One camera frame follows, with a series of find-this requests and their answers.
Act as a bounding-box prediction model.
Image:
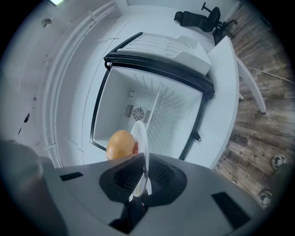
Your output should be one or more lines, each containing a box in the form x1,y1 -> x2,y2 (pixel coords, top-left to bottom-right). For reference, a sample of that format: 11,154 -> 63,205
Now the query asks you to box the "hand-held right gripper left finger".
56,153 -> 147,236

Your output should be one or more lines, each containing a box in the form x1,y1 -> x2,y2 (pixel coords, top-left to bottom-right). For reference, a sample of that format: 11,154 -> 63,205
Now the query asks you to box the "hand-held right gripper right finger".
138,153 -> 268,236

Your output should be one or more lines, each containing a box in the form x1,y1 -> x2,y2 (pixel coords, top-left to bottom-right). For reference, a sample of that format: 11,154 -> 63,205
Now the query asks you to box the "orange bread bun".
106,130 -> 139,161

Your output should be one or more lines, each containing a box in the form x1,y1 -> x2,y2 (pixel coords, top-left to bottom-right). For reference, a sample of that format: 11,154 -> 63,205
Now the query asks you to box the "white round plate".
129,120 -> 153,198

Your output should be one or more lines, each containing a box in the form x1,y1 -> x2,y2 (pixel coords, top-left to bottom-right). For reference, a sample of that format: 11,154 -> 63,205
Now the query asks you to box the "black oven with door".
89,31 -> 216,162

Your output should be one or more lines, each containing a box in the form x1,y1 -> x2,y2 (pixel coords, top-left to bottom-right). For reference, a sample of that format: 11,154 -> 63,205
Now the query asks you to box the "white table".
184,35 -> 268,171

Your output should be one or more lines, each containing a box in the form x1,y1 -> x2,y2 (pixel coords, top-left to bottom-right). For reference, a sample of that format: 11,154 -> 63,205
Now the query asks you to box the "person's left shoe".
258,189 -> 274,208

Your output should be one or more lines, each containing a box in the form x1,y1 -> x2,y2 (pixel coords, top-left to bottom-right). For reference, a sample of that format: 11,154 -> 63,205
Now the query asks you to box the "person's shoe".
258,189 -> 274,208
271,154 -> 287,169

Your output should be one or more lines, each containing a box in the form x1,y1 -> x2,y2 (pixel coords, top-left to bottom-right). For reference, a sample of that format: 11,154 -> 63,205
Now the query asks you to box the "person's right shoe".
271,154 -> 287,169

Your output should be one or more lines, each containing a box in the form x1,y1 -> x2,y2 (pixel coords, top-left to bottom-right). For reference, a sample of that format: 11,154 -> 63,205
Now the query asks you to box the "black office chair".
174,1 -> 238,39

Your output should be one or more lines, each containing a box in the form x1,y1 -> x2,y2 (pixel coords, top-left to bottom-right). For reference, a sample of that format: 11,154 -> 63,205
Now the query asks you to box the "white wire shelf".
146,80 -> 201,153

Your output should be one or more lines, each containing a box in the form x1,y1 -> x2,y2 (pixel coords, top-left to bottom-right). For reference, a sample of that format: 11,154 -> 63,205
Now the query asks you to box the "white wall conduit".
42,1 -> 120,170

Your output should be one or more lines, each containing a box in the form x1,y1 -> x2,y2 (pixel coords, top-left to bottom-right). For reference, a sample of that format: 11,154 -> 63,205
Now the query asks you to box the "thin white cable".
248,66 -> 295,86

